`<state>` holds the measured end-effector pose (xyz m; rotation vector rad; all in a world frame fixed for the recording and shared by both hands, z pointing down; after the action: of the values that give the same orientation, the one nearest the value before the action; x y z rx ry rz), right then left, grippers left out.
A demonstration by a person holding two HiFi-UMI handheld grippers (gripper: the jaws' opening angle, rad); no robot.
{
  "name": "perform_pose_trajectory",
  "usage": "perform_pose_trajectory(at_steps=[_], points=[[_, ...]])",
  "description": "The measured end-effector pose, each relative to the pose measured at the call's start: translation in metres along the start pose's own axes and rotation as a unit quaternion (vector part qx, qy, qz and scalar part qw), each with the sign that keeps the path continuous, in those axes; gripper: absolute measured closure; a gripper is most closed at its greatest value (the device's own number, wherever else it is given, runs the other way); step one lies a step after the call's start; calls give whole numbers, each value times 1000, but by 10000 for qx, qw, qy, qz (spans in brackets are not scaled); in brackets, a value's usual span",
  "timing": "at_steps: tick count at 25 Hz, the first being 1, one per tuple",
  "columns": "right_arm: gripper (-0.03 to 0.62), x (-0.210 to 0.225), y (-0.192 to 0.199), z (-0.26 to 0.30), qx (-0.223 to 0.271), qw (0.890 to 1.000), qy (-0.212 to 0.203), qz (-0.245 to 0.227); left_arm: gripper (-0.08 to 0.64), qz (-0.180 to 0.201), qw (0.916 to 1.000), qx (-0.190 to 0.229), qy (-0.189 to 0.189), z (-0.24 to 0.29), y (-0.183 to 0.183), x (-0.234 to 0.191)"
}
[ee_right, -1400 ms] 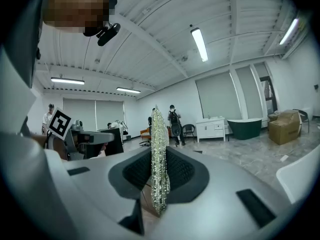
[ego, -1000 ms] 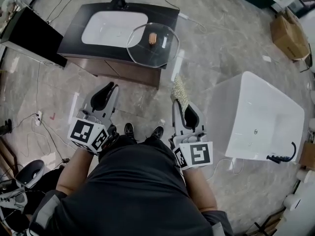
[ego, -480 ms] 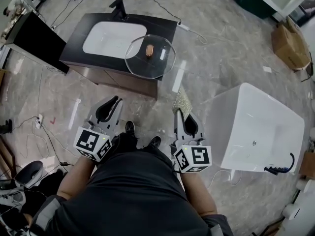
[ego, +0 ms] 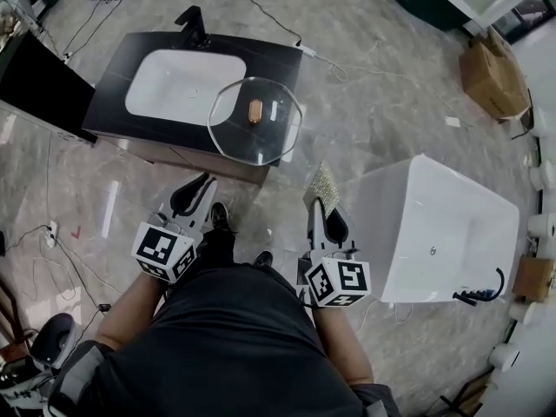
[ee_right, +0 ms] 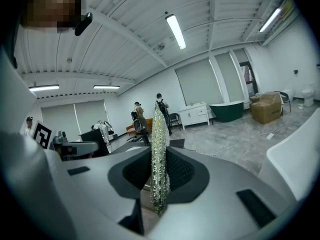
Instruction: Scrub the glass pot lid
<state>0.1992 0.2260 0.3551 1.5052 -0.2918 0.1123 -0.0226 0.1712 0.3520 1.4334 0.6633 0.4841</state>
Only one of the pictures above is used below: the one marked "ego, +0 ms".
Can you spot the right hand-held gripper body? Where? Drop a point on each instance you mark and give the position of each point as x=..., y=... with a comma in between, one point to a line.
x=339, y=276

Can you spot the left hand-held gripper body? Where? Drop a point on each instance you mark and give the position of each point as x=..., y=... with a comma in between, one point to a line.
x=163, y=250

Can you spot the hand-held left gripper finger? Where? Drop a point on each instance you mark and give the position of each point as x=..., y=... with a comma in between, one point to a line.
x=187, y=193
x=205, y=202

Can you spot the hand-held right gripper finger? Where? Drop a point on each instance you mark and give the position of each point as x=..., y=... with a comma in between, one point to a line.
x=316, y=224
x=336, y=228

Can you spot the metallic scrubbing sponge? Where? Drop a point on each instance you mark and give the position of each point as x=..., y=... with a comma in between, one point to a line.
x=323, y=185

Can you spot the glass pot lid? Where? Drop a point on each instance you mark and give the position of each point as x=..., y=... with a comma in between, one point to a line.
x=245, y=139

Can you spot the person's right forearm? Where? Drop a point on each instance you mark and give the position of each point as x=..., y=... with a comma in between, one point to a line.
x=347, y=346

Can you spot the person's left forearm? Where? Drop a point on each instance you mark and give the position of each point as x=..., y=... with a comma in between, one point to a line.
x=126, y=315

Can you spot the person's left black shoe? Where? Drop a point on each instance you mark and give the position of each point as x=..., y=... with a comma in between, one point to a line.
x=219, y=216

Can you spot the person's black shoe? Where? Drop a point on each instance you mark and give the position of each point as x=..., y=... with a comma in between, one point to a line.
x=263, y=259
x=219, y=216

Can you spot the person's black trouser legs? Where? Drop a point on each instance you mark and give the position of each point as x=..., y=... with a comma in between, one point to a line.
x=219, y=248

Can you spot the person's right black shoe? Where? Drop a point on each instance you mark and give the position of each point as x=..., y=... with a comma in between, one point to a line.
x=263, y=259

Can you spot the small black adapter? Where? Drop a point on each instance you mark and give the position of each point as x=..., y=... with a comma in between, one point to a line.
x=104, y=307

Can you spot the white sink basin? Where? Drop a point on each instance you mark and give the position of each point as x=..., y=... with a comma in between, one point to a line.
x=178, y=85

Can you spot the person's black shirt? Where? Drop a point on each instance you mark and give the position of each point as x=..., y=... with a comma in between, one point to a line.
x=217, y=346

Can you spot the white bathtub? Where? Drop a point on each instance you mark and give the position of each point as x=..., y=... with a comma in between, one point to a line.
x=447, y=228

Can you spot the white power strip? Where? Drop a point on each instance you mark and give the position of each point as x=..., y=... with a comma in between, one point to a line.
x=52, y=233

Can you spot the black vanity cabinet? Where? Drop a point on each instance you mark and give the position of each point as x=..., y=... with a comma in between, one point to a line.
x=113, y=102

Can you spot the grey and white headset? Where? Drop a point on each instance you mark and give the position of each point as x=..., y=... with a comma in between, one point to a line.
x=54, y=341

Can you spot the white card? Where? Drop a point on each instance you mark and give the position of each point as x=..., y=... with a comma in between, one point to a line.
x=452, y=121

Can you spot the black faucet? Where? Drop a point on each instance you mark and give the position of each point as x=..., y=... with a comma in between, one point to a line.
x=193, y=26

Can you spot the white power adapter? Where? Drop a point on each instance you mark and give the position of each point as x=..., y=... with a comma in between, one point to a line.
x=308, y=50

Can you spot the black side cabinet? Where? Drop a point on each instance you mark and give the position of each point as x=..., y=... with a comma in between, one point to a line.
x=39, y=85

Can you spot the white cylinder roll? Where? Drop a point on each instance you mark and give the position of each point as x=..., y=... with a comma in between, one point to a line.
x=543, y=174
x=523, y=313
x=505, y=356
x=542, y=225

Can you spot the small cardboard box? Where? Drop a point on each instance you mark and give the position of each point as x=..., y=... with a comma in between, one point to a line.
x=534, y=278

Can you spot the large cardboard box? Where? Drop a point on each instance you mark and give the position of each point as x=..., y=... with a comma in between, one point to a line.
x=491, y=76

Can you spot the dark green cabinet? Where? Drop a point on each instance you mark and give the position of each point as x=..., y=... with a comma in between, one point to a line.
x=428, y=2

